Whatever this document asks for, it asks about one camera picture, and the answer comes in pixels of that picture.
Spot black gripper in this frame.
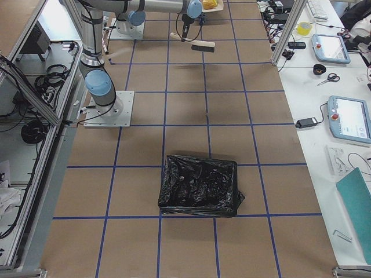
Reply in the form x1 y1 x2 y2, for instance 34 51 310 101
181 16 192 42

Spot white hand brush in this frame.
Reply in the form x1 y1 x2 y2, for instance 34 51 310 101
170 32 216 53

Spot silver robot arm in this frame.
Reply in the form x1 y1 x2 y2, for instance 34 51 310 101
79 1 203 116
116 10 146 35

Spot black lined bin near right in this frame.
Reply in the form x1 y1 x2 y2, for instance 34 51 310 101
158 155 245 217

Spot yellow tape roll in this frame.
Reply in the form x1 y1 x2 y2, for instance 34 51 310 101
296 22 312 36

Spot white keyboard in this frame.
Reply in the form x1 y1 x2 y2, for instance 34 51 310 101
307 0 328 22

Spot upper blue teach pendant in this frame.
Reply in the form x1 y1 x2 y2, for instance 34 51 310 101
312 34 351 64

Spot blue teach pendant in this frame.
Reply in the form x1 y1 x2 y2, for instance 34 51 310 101
327 96 370 144
312 34 351 64

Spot black power adapter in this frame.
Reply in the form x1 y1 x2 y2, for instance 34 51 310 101
295 118 318 129

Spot lower blue teach pendant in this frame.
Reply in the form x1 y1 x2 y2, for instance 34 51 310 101
327 96 370 144

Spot teal folder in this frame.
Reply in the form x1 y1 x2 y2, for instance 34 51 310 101
336 167 370 265

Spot white crumpled cloth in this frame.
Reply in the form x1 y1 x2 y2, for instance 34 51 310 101
1 180 21 216

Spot metal hex key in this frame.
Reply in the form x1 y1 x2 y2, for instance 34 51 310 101
333 229 353 243

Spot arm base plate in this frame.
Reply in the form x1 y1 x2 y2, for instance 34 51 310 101
110 17 145 41
83 90 134 128

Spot aluminium frame post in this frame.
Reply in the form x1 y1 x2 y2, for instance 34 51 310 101
271 0 306 65

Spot black handled scissors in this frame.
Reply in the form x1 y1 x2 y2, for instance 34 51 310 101
318 73 340 86

